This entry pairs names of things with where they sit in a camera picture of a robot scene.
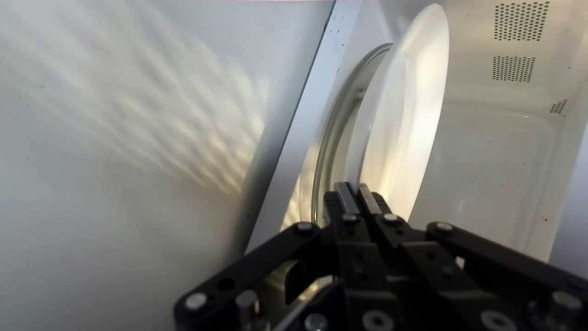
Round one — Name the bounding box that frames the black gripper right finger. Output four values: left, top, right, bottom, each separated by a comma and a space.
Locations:
357, 182, 588, 331

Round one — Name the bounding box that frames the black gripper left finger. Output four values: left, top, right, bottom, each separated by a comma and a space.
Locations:
173, 181, 396, 331

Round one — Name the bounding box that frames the glass microwave turntable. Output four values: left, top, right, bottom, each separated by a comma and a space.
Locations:
309, 41, 396, 227

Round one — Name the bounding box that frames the silver microwave oven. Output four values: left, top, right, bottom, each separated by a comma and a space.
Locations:
243, 0, 588, 282

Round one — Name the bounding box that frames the white round plate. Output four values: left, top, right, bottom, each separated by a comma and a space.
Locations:
359, 2, 454, 225

